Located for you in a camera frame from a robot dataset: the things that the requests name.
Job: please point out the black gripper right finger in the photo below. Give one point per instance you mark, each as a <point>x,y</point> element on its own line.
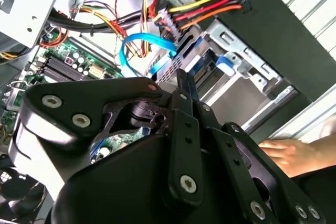
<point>241,161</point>

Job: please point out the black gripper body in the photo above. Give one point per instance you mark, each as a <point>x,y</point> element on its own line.
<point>118,195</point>

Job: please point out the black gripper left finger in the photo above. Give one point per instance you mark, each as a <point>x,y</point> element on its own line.
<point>78,98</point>

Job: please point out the hard disk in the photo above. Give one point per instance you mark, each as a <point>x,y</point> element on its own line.
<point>207,66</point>

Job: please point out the person's hand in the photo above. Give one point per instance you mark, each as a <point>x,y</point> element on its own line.
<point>302,155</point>

